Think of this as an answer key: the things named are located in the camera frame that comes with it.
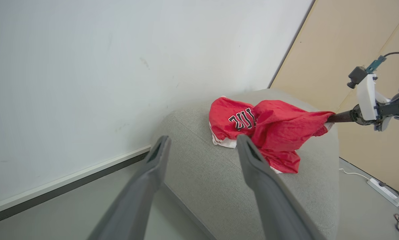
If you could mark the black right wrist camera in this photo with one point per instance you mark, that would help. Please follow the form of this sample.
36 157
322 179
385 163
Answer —
356 76

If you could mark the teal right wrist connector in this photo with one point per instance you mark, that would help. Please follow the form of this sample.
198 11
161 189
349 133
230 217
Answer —
376 64

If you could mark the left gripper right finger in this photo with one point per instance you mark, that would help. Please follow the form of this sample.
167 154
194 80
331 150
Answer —
272 200

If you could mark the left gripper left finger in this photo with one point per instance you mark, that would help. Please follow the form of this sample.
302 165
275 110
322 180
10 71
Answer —
143 193

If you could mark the white power strip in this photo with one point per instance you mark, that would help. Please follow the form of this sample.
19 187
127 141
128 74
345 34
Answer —
384 191

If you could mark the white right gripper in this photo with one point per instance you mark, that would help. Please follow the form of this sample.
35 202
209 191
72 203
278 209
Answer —
366 100

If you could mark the red basketball jersey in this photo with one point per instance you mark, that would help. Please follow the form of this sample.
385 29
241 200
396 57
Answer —
276 133

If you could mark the grey fabric sofa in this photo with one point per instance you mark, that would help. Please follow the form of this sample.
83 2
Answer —
212 186

